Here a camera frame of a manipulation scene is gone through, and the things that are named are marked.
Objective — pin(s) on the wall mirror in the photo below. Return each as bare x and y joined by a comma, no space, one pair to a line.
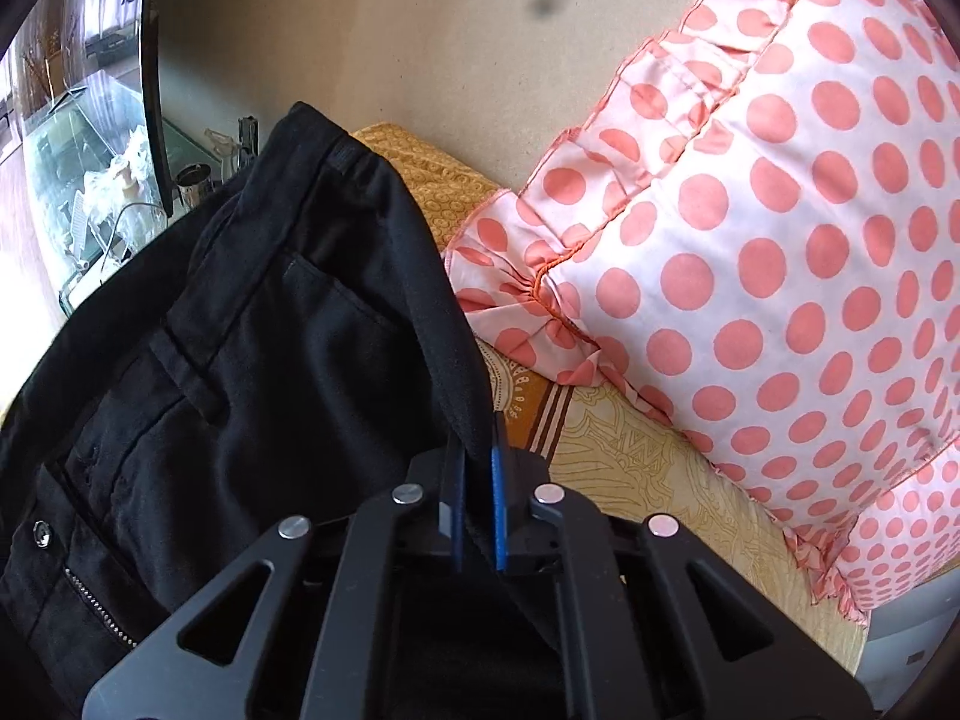
100,56

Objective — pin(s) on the black pants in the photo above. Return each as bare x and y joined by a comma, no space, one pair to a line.
285,349

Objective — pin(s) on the glass side table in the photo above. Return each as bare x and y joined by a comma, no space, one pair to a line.
101,205

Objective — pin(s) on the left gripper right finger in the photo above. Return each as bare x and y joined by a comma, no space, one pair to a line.
647,620

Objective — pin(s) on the yellow patterned bedspread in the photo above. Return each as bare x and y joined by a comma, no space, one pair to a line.
631,466

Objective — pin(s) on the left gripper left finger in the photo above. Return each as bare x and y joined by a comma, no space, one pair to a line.
360,617

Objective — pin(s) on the left pink polka dot pillow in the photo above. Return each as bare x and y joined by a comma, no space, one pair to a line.
754,237

